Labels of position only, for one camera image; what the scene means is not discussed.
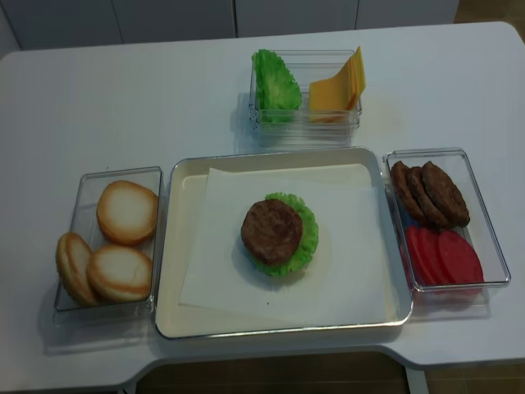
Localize yellow cheese slice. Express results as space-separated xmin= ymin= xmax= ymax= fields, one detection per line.
xmin=347 ymin=47 xmax=366 ymax=99

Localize green lettuce on burger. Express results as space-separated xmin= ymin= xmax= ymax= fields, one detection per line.
xmin=245 ymin=192 xmax=319 ymax=277

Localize green lettuce leaves in container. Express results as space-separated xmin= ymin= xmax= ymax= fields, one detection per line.
xmin=252 ymin=49 xmax=302 ymax=123

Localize clear lettuce cheese container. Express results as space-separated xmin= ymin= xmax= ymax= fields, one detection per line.
xmin=249 ymin=50 xmax=362 ymax=149

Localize cheese slice stack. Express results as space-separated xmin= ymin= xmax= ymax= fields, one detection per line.
xmin=308 ymin=59 xmax=360 ymax=123

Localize brown patty on burger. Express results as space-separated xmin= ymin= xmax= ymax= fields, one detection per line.
xmin=241 ymin=199 xmax=304 ymax=267

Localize white metal tray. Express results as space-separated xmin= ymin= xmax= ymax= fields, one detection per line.
xmin=155 ymin=147 xmax=413 ymax=339

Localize white paper sheet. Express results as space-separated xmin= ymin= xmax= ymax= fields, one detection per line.
xmin=179 ymin=165 xmax=386 ymax=326

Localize top bun slice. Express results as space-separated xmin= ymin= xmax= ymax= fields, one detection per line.
xmin=96 ymin=181 xmax=158 ymax=246

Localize bun slice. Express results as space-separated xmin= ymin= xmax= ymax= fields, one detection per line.
xmin=96 ymin=181 xmax=158 ymax=246
xmin=87 ymin=245 xmax=153 ymax=303

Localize left brown patty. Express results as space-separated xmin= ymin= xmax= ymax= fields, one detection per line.
xmin=390 ymin=161 xmax=426 ymax=223

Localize left tomato slice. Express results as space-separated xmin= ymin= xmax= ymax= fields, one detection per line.
xmin=406 ymin=226 xmax=427 ymax=286

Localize tomato slice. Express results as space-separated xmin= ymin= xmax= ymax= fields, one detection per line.
xmin=406 ymin=226 xmax=427 ymax=286
xmin=417 ymin=227 xmax=451 ymax=286
xmin=437 ymin=231 xmax=485 ymax=284

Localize front bun slice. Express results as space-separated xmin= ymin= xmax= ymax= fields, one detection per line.
xmin=87 ymin=245 xmax=153 ymax=303

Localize middle brown patty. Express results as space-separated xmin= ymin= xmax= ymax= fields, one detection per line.
xmin=407 ymin=167 xmax=450 ymax=228

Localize clear bun container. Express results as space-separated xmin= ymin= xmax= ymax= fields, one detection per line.
xmin=54 ymin=167 xmax=164 ymax=322

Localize middle tomato slice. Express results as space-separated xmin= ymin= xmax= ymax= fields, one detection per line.
xmin=417 ymin=227 xmax=451 ymax=286

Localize right brown patty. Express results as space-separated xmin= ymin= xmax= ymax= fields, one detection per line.
xmin=421 ymin=161 xmax=470 ymax=227

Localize clear patty tomato container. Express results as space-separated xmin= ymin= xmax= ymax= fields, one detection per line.
xmin=382 ymin=148 xmax=511 ymax=302

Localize left leaning bun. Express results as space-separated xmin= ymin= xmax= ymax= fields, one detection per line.
xmin=56 ymin=232 xmax=98 ymax=306

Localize right tomato slice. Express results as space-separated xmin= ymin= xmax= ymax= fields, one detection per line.
xmin=437 ymin=231 xmax=485 ymax=284

